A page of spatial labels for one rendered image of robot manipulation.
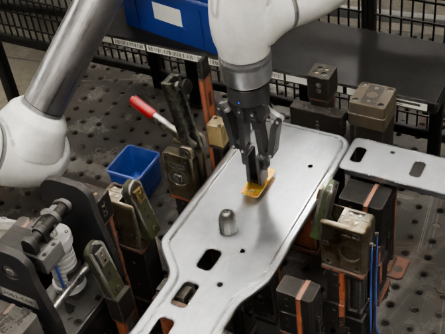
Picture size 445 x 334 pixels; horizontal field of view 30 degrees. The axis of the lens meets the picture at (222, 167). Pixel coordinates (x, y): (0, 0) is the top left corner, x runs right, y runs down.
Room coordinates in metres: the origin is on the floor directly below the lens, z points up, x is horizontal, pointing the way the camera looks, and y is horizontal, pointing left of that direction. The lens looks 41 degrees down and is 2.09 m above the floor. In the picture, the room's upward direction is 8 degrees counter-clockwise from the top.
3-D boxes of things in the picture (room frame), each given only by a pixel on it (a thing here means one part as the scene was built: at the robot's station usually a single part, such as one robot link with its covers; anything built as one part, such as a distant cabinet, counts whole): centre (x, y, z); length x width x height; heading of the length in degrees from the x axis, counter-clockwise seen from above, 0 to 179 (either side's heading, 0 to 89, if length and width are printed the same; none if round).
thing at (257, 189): (1.18, -0.06, 1.02); 0.08 x 0.04 x 0.01; 147
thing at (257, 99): (1.18, -0.06, 1.21); 0.08 x 0.07 x 0.09; 57
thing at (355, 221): (1.02, -0.20, 0.87); 0.12 x 0.09 x 0.35; 57
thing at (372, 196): (1.14, -0.26, 0.84); 0.11 x 0.10 x 0.28; 57
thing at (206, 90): (1.35, 0.01, 0.95); 0.03 x 0.01 x 0.50; 147
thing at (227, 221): (1.07, 0.00, 1.02); 0.03 x 0.03 x 0.07
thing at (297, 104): (1.39, -0.22, 0.85); 0.12 x 0.03 x 0.30; 57
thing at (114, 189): (1.14, 0.19, 0.88); 0.11 x 0.09 x 0.37; 57
